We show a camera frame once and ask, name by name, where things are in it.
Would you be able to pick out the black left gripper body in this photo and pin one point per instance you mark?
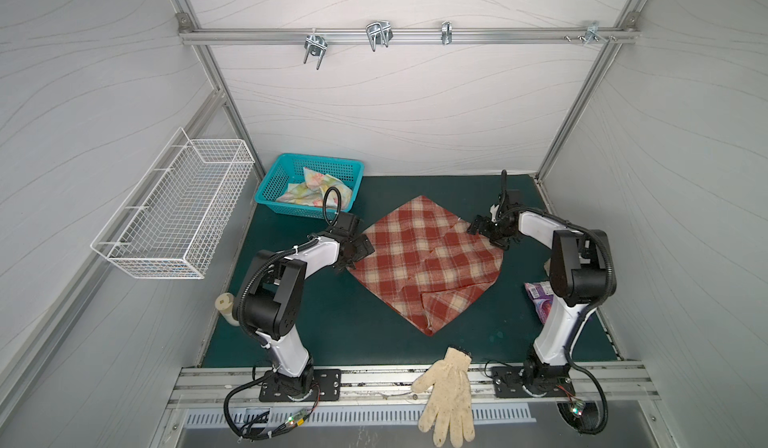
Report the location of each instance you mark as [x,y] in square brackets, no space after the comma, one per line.
[357,250]

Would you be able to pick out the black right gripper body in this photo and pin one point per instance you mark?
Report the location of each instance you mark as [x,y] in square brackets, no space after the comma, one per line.
[495,229]

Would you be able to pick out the red plaid skirt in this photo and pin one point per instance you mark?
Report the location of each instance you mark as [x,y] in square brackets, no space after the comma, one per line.
[426,267]

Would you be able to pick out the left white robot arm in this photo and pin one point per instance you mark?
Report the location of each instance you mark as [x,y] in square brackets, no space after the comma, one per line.
[268,303]

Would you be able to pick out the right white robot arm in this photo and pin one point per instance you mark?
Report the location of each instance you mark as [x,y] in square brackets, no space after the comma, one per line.
[582,273]

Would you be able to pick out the floral folded skirt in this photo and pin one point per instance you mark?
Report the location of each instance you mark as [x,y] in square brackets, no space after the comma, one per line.
[311,191]

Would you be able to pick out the teal plastic basket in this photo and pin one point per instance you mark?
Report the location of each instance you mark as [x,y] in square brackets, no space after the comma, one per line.
[288,169]

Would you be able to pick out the purple snack packet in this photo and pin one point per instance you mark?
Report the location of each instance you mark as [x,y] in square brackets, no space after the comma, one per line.
[542,297]

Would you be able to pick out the beige bottle left side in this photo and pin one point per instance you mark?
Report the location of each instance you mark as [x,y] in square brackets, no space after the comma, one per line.
[224,304]

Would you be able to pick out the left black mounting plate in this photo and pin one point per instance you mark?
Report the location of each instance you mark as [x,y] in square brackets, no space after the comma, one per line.
[313,384]

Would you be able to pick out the black mounting plate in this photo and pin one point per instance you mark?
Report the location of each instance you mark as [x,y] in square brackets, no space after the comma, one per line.
[313,384]
[518,382]

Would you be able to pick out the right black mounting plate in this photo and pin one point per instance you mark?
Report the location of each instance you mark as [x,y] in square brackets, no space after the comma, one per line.
[518,382]

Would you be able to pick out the beige knitted glove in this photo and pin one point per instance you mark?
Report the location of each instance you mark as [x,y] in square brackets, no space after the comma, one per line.
[448,412]

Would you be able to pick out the small metal clip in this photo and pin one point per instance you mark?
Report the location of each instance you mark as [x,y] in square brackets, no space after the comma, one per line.
[446,33]

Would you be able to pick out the metal U-bolt hook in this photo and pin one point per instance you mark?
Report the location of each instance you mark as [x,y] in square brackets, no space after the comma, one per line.
[315,46]

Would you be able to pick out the metal double hook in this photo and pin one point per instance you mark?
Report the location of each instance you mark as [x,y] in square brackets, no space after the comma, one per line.
[379,33]

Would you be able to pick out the white ventilation grille strip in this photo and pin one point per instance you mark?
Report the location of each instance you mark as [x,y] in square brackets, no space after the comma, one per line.
[375,415]

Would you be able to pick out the white wire wall basket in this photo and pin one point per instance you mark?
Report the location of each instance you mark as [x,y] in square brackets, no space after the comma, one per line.
[172,221]

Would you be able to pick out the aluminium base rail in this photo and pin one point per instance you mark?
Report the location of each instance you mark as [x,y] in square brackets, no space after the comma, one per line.
[390,384]

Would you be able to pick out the metal bracket with screws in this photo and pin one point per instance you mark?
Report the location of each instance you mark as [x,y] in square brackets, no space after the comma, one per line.
[591,35]

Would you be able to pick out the horizontal aluminium rail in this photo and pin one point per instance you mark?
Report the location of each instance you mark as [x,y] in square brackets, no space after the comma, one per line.
[401,36]

